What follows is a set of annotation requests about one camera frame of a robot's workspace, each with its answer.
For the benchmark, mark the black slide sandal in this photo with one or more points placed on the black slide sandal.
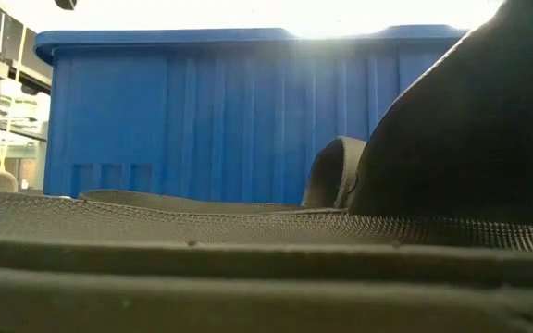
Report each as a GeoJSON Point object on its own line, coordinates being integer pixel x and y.
{"type": "Point", "coordinates": [248, 287]}

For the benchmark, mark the blue plastic bin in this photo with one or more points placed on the blue plastic bin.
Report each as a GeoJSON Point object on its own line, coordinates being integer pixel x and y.
{"type": "Point", "coordinates": [202, 115]}

